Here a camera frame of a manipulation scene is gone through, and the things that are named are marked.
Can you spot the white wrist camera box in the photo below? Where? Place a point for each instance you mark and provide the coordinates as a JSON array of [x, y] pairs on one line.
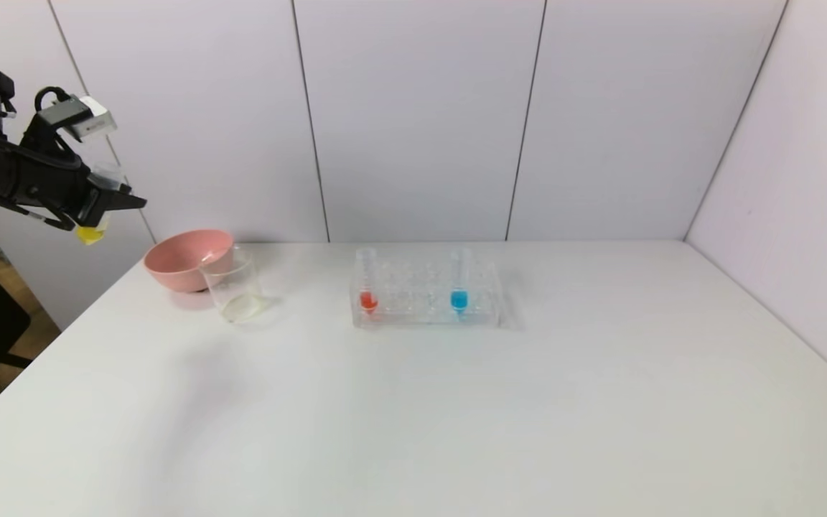
[[80, 118]]

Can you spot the pink bowl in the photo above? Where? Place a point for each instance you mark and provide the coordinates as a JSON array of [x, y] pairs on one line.
[[180, 262]]

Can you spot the test tube with yellow pigment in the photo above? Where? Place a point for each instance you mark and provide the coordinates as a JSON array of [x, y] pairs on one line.
[[90, 233]]

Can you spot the test tube with blue pigment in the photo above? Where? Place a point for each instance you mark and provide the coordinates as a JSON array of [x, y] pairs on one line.
[[459, 300]]

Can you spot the clear glass beaker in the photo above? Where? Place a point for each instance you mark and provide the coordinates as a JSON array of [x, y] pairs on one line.
[[237, 298]]

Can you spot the clear plastic test tube rack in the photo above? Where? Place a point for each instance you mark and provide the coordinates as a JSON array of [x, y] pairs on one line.
[[421, 305]]

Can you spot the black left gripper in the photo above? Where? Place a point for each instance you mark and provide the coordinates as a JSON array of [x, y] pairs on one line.
[[90, 203]]

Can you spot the test tube with red pigment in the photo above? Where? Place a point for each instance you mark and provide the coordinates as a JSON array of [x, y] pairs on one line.
[[368, 300]]

